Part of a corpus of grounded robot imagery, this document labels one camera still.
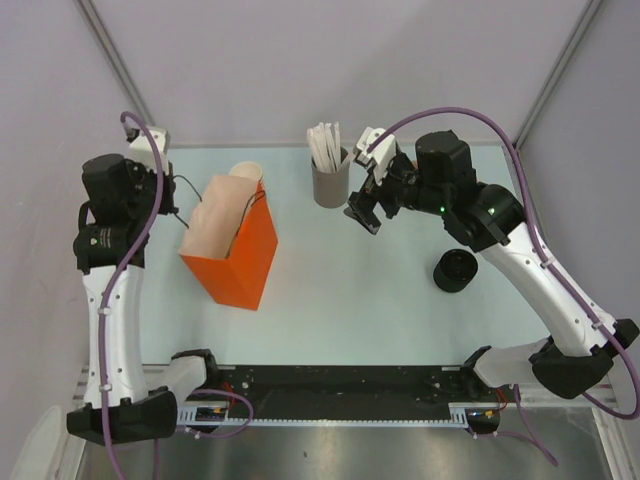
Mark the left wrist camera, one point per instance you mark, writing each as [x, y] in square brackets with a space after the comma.
[140, 148]

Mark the white wrapped stirrers bundle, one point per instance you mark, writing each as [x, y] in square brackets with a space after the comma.
[324, 141]

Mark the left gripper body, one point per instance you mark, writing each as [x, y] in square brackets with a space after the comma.
[146, 183]

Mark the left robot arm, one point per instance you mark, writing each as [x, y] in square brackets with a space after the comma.
[119, 405]

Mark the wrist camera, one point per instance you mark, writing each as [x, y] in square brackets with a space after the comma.
[140, 148]
[374, 151]

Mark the stack of brown paper cups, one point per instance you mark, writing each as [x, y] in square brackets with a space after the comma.
[248, 170]

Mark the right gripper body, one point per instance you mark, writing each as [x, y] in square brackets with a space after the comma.
[398, 190]

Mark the orange paper bag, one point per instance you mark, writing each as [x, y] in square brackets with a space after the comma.
[231, 241]

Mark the white slotted cable duct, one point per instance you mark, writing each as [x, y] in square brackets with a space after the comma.
[205, 415]

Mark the aluminium frame rail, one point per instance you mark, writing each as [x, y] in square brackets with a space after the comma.
[537, 395]

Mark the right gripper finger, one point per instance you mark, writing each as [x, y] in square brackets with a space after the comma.
[358, 213]
[369, 219]

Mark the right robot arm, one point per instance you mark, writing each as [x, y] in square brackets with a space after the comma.
[487, 218]

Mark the grey stirrer holder cup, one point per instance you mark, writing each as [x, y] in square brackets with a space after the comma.
[331, 190]

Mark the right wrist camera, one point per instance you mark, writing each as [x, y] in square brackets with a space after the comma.
[374, 151]

